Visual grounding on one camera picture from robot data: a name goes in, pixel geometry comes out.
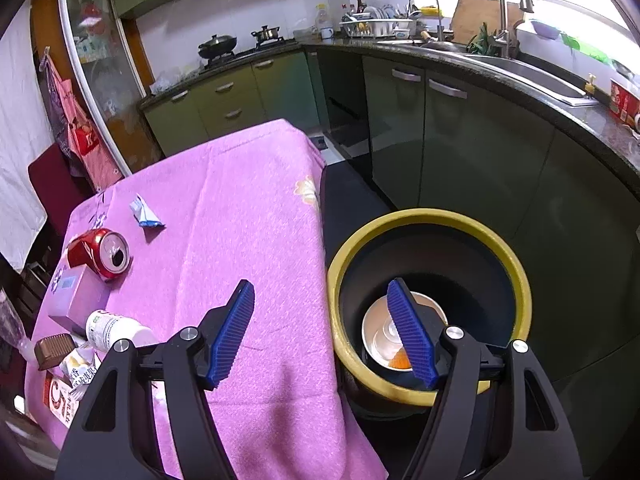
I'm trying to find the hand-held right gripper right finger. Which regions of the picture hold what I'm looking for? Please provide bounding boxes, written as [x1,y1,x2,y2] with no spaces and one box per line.
[387,278,585,480]

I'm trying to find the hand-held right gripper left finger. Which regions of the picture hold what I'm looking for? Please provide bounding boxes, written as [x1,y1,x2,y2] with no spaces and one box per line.
[54,279,257,480]

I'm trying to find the yellow-rimmed black waste bin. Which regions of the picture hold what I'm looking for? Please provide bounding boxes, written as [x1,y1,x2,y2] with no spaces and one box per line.
[325,208,532,411]

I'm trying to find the white plastic bottle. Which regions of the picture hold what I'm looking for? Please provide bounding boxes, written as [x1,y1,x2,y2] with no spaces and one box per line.
[85,309,160,353]

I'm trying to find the blue and white packet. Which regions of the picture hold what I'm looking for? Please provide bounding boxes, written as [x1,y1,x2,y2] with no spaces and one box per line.
[129,193,166,229]

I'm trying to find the purple cardboard box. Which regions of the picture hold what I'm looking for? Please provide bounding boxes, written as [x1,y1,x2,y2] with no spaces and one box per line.
[48,264,111,333]

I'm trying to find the red soda can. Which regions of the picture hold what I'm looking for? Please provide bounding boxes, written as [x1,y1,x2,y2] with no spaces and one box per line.
[66,228,132,282]

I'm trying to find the brown chocolate wrapper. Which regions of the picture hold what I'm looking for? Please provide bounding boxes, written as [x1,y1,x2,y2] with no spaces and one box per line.
[34,333,76,372]

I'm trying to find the red and white carton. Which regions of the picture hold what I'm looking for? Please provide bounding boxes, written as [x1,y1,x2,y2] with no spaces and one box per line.
[42,370,93,430]

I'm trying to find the orange peel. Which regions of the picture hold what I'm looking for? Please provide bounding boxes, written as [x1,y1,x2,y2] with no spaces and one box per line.
[385,347,413,371]

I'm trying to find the white paper bowl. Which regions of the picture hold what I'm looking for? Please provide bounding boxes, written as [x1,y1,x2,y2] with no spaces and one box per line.
[361,294,448,368]

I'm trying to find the purple floral tablecloth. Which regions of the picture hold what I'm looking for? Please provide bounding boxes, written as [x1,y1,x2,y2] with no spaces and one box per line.
[25,119,390,480]

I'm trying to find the dark green base cabinets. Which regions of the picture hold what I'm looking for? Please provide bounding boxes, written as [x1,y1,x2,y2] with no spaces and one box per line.
[305,50,640,376]

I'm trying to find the clear plastic bottle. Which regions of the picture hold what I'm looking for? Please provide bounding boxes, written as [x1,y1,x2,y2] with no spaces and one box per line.
[0,290,36,361]

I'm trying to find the light green base cabinets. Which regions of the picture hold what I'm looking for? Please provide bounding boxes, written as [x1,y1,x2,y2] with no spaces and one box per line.
[142,50,323,158]

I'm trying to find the red patterned hanging bags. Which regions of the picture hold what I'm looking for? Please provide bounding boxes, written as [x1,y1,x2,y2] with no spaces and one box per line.
[37,50,123,193]

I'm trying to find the maroon chair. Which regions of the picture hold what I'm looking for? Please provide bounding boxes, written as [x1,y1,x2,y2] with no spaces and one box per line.
[27,142,91,241]

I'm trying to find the gas stove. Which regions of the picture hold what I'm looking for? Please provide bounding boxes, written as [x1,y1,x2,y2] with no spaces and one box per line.
[202,35,301,68]

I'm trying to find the steel sink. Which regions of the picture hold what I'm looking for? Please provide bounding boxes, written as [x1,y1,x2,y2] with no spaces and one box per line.
[465,52,601,108]

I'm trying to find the black wok with lid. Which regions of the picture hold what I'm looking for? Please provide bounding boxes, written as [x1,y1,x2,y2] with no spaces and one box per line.
[197,34,238,61]

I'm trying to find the white hanging cloth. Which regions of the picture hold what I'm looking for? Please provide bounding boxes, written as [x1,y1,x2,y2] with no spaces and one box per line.
[0,10,48,273]

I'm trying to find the green leafy vegetables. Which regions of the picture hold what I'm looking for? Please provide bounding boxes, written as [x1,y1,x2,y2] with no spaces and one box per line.
[467,25,501,56]

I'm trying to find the white-framed glass door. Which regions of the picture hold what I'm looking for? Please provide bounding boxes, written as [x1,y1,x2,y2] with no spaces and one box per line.
[56,0,151,176]

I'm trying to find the white dish rack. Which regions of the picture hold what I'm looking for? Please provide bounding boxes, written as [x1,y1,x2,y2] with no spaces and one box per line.
[340,7,418,40]

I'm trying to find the red box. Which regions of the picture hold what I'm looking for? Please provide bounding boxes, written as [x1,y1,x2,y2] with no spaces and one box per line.
[609,79,640,126]

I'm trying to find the wooden cutting board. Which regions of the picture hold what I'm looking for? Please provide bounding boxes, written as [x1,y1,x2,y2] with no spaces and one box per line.
[450,0,526,43]

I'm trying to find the yellow oil bottle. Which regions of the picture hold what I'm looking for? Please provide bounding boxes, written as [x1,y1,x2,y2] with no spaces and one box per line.
[312,4,335,40]

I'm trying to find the purple plastic bowl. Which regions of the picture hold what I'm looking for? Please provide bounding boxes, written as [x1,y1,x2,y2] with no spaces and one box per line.
[530,19,563,41]

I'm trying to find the tall steel faucet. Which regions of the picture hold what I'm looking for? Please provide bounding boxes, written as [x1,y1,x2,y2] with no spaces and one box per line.
[492,0,536,61]

